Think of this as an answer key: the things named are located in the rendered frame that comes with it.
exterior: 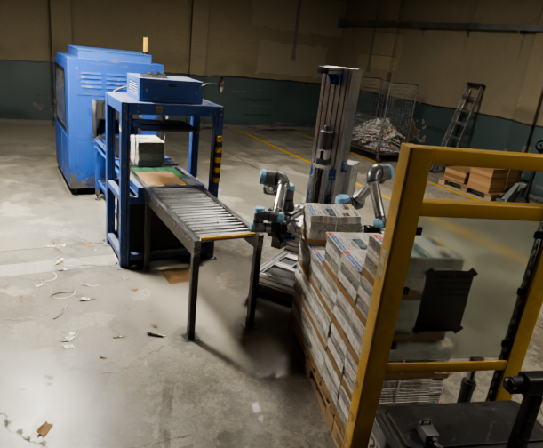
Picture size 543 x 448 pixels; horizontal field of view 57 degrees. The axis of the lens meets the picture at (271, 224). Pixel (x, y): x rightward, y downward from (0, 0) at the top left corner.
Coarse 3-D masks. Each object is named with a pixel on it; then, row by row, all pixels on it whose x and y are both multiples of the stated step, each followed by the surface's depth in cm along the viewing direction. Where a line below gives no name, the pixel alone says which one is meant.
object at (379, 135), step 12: (372, 84) 1151; (408, 84) 1089; (396, 96) 1047; (372, 120) 1082; (384, 120) 1052; (408, 120) 1097; (360, 132) 1118; (372, 132) 1096; (384, 132) 1065; (396, 132) 1087; (408, 132) 1099; (360, 144) 1149; (372, 144) 1100; (384, 144) 1087
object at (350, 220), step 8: (336, 208) 370; (344, 208) 369; (352, 208) 369; (344, 216) 353; (352, 216) 352; (360, 216) 353; (344, 224) 354; (352, 224) 354; (360, 224) 355; (344, 232) 356; (352, 232) 357; (360, 232) 358
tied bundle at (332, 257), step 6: (330, 240) 314; (330, 246) 314; (336, 246) 303; (330, 252) 314; (336, 252) 303; (324, 258) 322; (330, 258) 313; (336, 258) 303; (330, 264) 313; (336, 264) 302; (336, 270) 301; (336, 276) 301
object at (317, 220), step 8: (304, 208) 373; (312, 208) 363; (320, 208) 365; (304, 216) 374; (312, 216) 349; (320, 216) 350; (328, 216) 350; (304, 224) 373; (312, 224) 351; (320, 224) 352; (328, 224) 353; (312, 232) 354; (320, 232) 354
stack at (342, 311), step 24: (312, 264) 350; (312, 288) 345; (336, 288) 301; (312, 312) 345; (336, 312) 298; (312, 336) 341; (336, 336) 297; (336, 360) 294; (312, 384) 339; (336, 384) 294
